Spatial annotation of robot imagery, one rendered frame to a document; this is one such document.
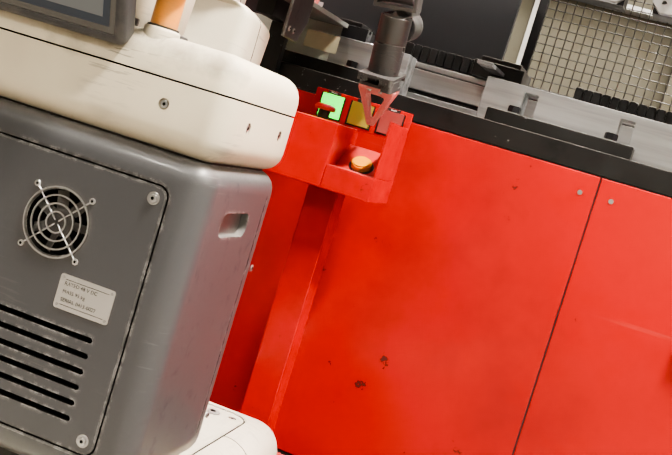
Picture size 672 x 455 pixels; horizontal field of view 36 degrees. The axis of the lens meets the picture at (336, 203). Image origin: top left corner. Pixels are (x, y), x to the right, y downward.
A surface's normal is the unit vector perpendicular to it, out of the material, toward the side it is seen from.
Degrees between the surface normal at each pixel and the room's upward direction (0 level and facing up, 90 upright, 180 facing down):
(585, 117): 90
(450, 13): 90
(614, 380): 90
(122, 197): 90
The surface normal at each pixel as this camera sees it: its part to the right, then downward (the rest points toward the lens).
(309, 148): -0.25, -0.01
